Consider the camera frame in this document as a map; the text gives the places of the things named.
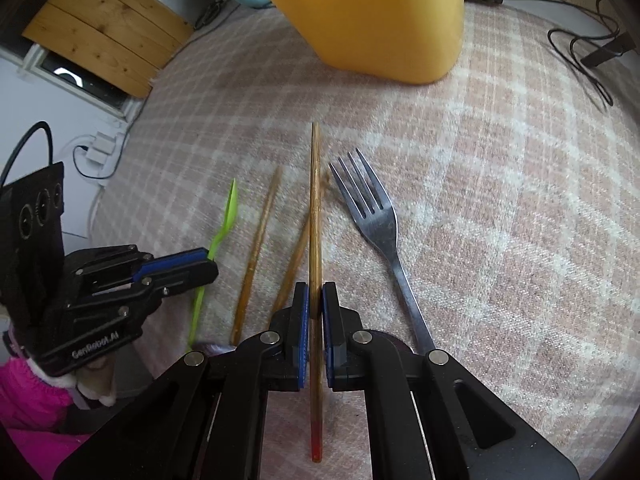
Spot yellow plastic container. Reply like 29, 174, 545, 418
229, 0, 464, 86

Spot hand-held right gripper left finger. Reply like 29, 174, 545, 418
52, 281, 311, 480

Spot black scissors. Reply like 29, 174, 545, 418
194, 0, 223, 30

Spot person's left hand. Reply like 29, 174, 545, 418
75, 355, 117, 407

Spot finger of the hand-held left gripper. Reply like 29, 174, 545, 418
134, 249, 213, 283
145, 261, 219, 297

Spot green plastic spoon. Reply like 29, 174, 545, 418
187, 178, 241, 353

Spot black ring light cable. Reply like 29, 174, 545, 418
500, 0, 623, 107

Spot pine wooden board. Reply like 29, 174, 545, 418
21, 0, 195, 98

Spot red-tipped wooden chopstick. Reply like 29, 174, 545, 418
230, 166, 283, 347
308, 121, 325, 462
270, 217, 311, 313

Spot person's left forearm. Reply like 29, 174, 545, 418
0, 357, 81, 433

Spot metal fork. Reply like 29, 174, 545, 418
328, 147, 437, 356

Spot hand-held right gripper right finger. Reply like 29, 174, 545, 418
321, 281, 583, 480

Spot white power strip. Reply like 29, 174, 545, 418
75, 130, 126, 166

